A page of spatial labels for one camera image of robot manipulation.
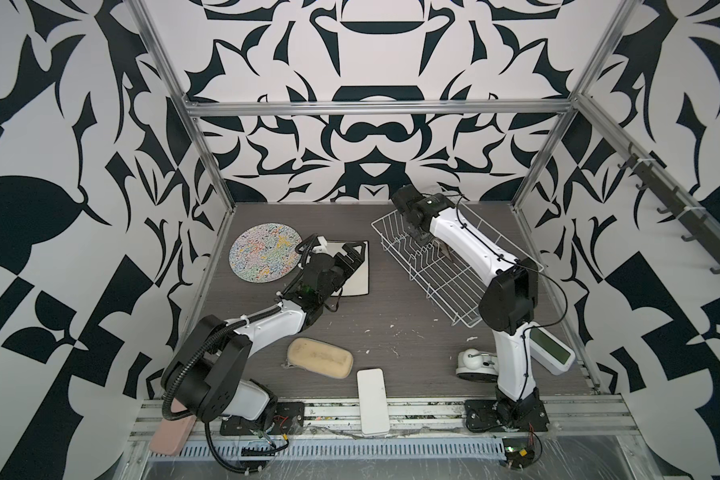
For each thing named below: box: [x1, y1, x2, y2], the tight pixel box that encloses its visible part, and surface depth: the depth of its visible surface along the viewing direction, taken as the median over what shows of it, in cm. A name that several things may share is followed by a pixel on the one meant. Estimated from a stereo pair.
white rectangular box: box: [356, 368, 390, 436], surface depth 75 cm
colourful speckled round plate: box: [229, 223, 303, 283], surface depth 107 cm
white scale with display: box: [529, 327, 575, 376], surface depth 83 cm
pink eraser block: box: [150, 398, 197, 456], surface depth 71 cm
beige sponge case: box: [281, 337, 354, 379], surface depth 82 cm
